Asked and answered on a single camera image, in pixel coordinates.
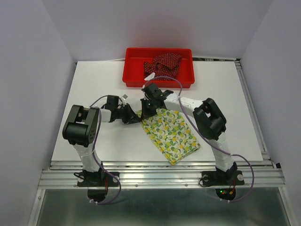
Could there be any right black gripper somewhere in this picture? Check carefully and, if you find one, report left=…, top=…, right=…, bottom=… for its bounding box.
left=140, top=97, right=157, bottom=120

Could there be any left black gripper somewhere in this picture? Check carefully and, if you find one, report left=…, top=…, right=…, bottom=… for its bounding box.
left=114, top=103, right=141, bottom=124

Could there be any lemon print skirt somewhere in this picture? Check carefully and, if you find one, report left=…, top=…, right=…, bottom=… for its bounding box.
left=142, top=108, right=201, bottom=165

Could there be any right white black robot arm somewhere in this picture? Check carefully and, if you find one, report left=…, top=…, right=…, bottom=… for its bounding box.
left=141, top=83, right=239, bottom=187

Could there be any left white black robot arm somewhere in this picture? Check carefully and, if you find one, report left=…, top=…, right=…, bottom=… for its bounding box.
left=62, top=95, right=141, bottom=187

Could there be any red plastic bin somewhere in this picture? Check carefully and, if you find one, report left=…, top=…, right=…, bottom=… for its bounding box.
left=122, top=48, right=195, bottom=88

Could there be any red polka dot skirt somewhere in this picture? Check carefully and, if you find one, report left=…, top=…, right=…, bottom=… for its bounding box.
left=143, top=53, right=182, bottom=81

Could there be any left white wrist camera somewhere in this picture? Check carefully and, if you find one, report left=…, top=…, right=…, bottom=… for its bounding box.
left=121, top=94, right=128, bottom=102

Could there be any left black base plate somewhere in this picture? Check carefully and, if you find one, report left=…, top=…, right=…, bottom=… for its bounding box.
left=73, top=170, right=119, bottom=187

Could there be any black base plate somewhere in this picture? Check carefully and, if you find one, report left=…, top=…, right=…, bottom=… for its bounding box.
left=73, top=170, right=119, bottom=187
left=199, top=170, right=245, bottom=187

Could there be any aluminium mounting rail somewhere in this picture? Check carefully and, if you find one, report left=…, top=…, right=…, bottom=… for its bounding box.
left=28, top=154, right=298, bottom=226

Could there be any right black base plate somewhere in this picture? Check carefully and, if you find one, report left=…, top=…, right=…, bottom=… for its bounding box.
left=199, top=170, right=245, bottom=187

